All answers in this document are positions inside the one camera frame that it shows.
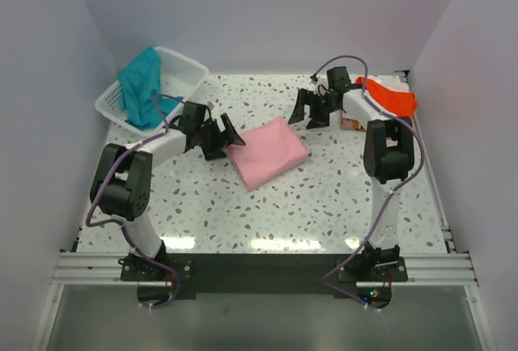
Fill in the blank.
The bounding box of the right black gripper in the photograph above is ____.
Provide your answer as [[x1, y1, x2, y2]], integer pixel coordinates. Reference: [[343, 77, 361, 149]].
[[287, 88, 338, 130]]

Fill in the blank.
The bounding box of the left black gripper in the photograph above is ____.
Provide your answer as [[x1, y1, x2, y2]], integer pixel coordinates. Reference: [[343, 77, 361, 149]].
[[196, 113, 244, 161]]

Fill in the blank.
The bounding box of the pink t-shirt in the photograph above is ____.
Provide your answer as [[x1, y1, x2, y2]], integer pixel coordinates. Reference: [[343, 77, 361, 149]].
[[227, 116, 308, 191]]

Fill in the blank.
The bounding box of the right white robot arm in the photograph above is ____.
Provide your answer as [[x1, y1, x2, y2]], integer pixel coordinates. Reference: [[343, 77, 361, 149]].
[[288, 66, 414, 281]]

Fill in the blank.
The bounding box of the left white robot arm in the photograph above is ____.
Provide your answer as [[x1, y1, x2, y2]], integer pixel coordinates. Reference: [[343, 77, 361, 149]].
[[85, 101, 246, 280]]

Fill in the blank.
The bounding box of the folded light pink garment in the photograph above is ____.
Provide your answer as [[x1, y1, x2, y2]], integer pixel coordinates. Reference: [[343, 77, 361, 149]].
[[340, 117, 355, 130]]

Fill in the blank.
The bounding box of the folded patterned orange garment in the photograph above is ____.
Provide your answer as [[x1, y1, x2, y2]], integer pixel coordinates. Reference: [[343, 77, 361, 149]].
[[350, 121, 365, 131]]

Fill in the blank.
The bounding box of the white plastic basket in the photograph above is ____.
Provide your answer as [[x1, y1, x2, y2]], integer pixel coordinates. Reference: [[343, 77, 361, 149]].
[[94, 47, 209, 137]]

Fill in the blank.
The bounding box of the folded white t-shirt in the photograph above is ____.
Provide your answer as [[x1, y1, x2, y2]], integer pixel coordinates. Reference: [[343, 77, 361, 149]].
[[373, 75, 410, 93]]

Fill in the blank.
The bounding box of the folded orange t-shirt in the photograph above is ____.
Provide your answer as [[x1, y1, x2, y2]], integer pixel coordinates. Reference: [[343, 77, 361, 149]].
[[366, 78, 418, 118]]

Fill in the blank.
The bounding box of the teal t-shirt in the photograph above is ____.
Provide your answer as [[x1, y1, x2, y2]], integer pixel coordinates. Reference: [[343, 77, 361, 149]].
[[117, 47, 184, 131]]

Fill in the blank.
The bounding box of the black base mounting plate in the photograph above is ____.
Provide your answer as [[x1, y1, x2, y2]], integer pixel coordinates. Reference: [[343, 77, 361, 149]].
[[118, 253, 409, 305]]

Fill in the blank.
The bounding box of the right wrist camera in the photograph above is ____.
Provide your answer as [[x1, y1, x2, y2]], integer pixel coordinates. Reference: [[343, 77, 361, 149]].
[[310, 74, 329, 91]]

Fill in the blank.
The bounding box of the aluminium frame rail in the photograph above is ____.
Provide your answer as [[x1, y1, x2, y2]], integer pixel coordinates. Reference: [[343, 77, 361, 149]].
[[51, 252, 125, 285]]

